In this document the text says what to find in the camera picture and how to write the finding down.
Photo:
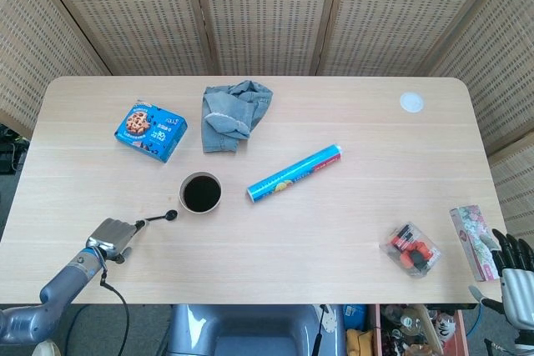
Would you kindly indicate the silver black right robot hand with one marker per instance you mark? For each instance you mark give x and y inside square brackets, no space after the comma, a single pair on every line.
[517,293]

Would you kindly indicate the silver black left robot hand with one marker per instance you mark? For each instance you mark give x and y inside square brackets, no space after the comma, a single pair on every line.
[110,237]

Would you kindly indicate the black plastic spoon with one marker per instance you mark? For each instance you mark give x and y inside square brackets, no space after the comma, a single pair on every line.
[170,215]

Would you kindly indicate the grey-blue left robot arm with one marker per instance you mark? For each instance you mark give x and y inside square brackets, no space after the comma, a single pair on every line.
[62,285]

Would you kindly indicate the cup of black coffee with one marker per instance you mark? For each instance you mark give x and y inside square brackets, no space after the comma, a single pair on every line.
[201,193]

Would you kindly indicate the blue cookie box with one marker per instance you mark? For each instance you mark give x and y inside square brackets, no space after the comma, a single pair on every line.
[150,131]

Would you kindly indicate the pink floral carton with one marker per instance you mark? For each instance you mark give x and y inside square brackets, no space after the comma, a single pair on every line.
[475,239]

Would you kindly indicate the red crate of clutter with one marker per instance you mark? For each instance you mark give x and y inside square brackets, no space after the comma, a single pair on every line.
[417,331]

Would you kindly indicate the bag of red batteries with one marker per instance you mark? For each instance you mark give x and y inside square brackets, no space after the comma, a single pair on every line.
[411,249]

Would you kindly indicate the blue plastic container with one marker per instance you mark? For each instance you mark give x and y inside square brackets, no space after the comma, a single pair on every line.
[354,315]

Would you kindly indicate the yellow cloth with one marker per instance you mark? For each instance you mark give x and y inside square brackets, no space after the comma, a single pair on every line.
[359,341]

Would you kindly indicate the crumpled blue denim cloth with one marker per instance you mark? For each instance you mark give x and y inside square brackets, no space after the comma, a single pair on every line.
[227,118]

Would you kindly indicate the grey-blue robot torso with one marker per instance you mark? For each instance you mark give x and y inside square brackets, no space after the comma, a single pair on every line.
[250,331]

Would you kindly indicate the blue food wrap roll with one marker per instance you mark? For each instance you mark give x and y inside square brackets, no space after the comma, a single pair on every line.
[292,174]

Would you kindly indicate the white round table grommet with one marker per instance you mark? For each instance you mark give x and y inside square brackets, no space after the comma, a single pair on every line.
[412,102]

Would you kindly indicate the woven bamboo folding screen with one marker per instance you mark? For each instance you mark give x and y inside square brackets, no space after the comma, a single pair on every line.
[267,14]

